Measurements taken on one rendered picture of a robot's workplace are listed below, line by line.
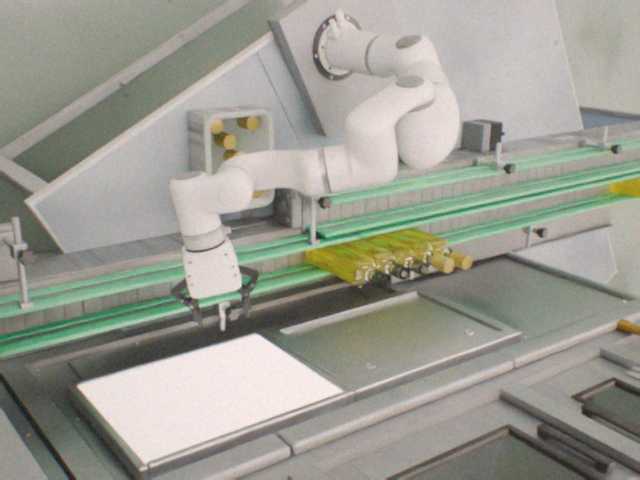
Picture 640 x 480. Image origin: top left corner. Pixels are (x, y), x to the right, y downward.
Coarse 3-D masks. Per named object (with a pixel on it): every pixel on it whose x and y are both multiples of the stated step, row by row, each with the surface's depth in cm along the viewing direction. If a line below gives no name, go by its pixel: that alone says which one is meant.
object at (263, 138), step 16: (240, 112) 172; (256, 112) 174; (208, 128) 168; (224, 128) 178; (240, 128) 181; (272, 128) 177; (208, 144) 169; (240, 144) 182; (256, 144) 182; (272, 144) 179; (208, 160) 170; (272, 192) 182
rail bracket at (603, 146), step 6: (606, 126) 233; (606, 132) 233; (582, 138) 239; (588, 138) 239; (582, 144) 239; (588, 144) 238; (594, 144) 236; (600, 144) 234; (606, 144) 233; (600, 150) 234; (606, 150) 234; (612, 150) 231; (618, 150) 230
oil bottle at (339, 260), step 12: (312, 252) 185; (324, 252) 181; (336, 252) 178; (348, 252) 178; (312, 264) 186; (324, 264) 182; (336, 264) 178; (348, 264) 174; (360, 264) 172; (372, 264) 173; (348, 276) 175; (360, 276) 172
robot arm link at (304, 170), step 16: (240, 160) 144; (256, 160) 146; (272, 160) 145; (288, 160) 143; (304, 160) 137; (320, 160) 136; (256, 176) 146; (272, 176) 147; (288, 176) 145; (304, 176) 137; (320, 176) 136; (304, 192) 142; (320, 192) 138
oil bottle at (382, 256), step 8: (360, 240) 185; (352, 248) 181; (360, 248) 180; (368, 248) 179; (376, 248) 180; (384, 248) 180; (376, 256) 175; (384, 256) 175; (392, 256) 176; (376, 264) 175; (384, 264) 175; (384, 272) 175
